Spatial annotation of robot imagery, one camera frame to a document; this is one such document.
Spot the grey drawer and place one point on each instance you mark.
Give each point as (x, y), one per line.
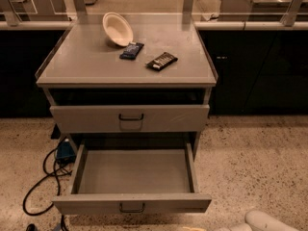
(130, 118)
(133, 181)

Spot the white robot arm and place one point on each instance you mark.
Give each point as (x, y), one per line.
(259, 221)

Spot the grey drawer cabinet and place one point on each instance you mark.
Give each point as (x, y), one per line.
(87, 69)

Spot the black chocolate bar wrapper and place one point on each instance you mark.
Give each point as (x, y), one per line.
(162, 61)

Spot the blue snack bar wrapper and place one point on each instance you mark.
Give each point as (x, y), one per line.
(131, 51)

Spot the white paper bowl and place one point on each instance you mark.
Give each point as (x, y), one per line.
(117, 29)

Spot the blue power adapter box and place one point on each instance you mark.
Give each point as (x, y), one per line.
(65, 153)

